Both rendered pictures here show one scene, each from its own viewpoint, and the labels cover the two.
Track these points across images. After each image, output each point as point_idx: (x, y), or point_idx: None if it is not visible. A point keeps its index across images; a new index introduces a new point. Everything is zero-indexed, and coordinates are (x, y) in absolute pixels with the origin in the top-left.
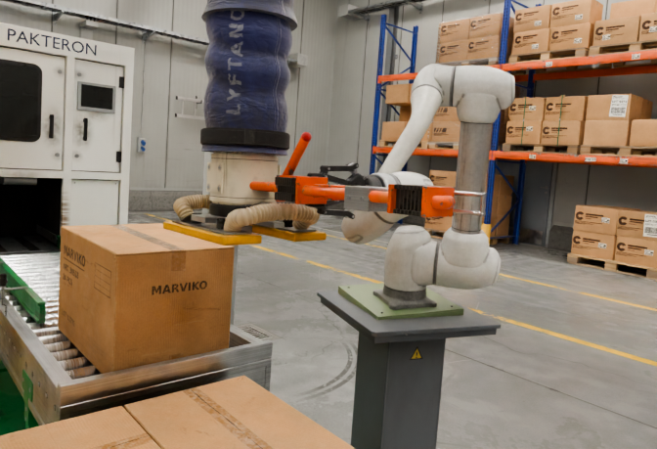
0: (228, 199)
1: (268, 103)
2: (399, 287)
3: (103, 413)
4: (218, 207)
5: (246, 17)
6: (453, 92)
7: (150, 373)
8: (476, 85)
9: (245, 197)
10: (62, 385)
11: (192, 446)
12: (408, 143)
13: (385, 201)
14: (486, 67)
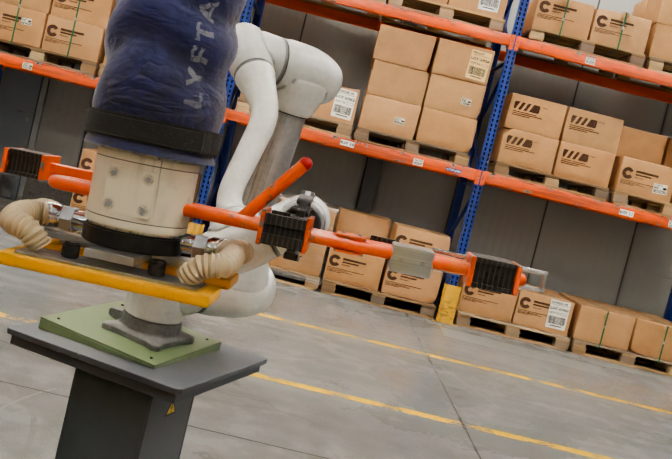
0: (154, 228)
1: (224, 94)
2: (161, 319)
3: None
4: (133, 239)
5: None
6: (284, 74)
7: None
8: (311, 73)
9: (176, 226)
10: None
11: None
12: (263, 142)
13: (457, 271)
14: (317, 49)
